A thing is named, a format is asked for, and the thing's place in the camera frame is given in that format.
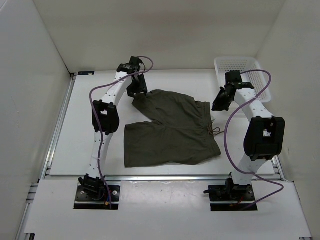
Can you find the olive green shorts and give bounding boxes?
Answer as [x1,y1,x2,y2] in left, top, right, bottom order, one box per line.
[124,89,221,168]

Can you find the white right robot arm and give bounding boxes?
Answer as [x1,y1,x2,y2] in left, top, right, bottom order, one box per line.
[212,70,286,200]

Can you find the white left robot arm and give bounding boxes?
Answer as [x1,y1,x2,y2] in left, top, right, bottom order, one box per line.
[79,56,151,200]

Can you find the white plastic mesh basket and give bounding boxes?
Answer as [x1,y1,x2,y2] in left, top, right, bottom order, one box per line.
[214,56,269,95]

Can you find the blue label sticker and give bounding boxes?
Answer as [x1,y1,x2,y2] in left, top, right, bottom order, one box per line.
[77,71,95,76]

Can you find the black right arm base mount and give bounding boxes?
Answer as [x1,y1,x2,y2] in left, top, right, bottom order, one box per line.
[203,178,258,212]

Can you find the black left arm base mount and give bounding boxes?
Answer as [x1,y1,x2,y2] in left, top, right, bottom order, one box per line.
[73,174,121,211]

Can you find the aluminium left side rail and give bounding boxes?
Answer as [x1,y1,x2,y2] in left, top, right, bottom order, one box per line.
[14,72,78,240]

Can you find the aluminium front rail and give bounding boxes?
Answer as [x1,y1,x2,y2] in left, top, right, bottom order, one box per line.
[44,173,281,182]

